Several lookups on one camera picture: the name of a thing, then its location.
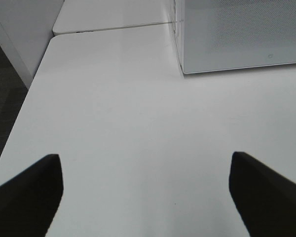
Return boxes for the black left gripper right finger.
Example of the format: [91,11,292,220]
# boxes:
[228,152,296,237]

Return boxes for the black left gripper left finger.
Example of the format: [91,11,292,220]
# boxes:
[0,154,64,237]

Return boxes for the white microwave oven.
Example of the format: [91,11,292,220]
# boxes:
[172,0,296,74]

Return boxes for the white adjacent table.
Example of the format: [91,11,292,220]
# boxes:
[52,0,172,36]

